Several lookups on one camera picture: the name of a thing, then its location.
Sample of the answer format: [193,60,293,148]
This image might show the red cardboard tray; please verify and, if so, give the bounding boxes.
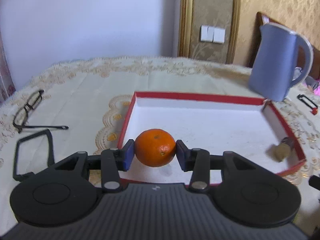
[118,92,306,176]

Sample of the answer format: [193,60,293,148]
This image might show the black plastic frame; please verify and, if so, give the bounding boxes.
[297,94,318,115]
[12,129,55,182]

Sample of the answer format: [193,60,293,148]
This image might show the white wall switch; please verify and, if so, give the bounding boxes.
[200,25,226,44]

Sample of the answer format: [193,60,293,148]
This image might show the black plastic frame left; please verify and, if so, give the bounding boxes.
[12,129,55,182]

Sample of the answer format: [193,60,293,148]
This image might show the eggplant piece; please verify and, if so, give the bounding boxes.
[273,137,294,162]

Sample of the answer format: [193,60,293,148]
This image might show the orange mandarin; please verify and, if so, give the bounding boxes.
[135,129,176,167]

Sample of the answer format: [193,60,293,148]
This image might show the blue electric kettle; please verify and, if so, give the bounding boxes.
[248,22,313,101]

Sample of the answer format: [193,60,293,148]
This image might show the floral tablecloth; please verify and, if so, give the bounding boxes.
[1,57,319,235]

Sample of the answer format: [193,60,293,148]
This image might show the black eyeglasses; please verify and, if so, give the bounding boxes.
[12,89,69,133]

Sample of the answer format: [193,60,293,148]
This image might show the pink curtain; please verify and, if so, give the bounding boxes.
[0,35,16,103]

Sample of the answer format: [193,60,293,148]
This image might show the black plastic frame right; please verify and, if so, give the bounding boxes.
[297,94,318,115]

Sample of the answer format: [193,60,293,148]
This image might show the gold picture frame moulding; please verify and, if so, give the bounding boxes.
[174,0,241,63]

